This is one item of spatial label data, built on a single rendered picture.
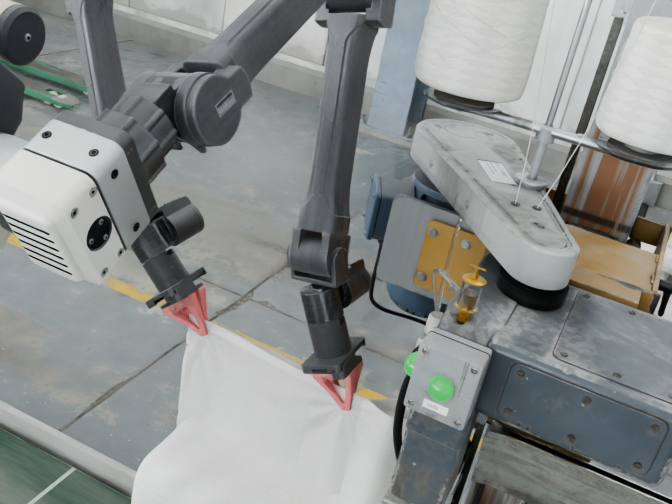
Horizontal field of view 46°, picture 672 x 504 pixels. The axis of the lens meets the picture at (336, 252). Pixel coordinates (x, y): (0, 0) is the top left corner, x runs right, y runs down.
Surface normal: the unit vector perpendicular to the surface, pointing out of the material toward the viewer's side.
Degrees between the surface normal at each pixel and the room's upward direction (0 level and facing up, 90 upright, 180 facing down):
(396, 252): 90
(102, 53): 54
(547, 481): 90
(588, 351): 0
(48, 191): 30
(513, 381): 90
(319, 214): 73
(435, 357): 90
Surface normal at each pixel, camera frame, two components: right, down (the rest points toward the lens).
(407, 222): -0.42, 0.33
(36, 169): -0.05, -0.59
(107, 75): 0.58, -0.15
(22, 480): 0.18, -0.88
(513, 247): -0.96, -0.06
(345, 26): -0.53, -0.03
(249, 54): 0.86, 0.05
